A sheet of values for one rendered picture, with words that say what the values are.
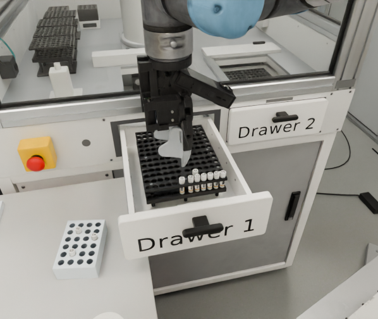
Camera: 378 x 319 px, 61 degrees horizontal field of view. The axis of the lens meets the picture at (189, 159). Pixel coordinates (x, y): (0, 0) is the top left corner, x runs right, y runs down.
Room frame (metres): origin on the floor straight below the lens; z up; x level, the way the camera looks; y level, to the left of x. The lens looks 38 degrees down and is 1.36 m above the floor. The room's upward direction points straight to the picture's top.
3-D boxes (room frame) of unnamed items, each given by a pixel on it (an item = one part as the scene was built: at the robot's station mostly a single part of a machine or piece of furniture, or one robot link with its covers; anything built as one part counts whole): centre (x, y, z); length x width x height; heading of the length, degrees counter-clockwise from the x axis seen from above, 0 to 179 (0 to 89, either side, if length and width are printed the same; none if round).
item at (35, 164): (0.60, 0.37, 0.88); 0.04 x 0.03 x 0.04; 103
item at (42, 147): (0.63, 0.37, 0.88); 0.07 x 0.05 x 0.07; 103
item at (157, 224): (0.41, -0.02, 0.87); 0.29 x 0.02 x 0.11; 103
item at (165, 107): (0.50, 0.04, 1.11); 0.09 x 0.08 x 0.12; 103
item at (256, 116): (0.79, -0.25, 0.87); 0.29 x 0.02 x 0.11; 103
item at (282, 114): (0.76, -0.26, 0.91); 0.07 x 0.04 x 0.01; 103
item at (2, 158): (1.20, 0.12, 0.87); 1.02 x 0.95 x 0.14; 103
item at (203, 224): (0.38, -0.02, 0.91); 0.07 x 0.04 x 0.01; 103
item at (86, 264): (0.43, 0.23, 0.78); 0.12 x 0.08 x 0.04; 3
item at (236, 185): (0.61, 0.03, 0.86); 0.40 x 0.26 x 0.06; 13
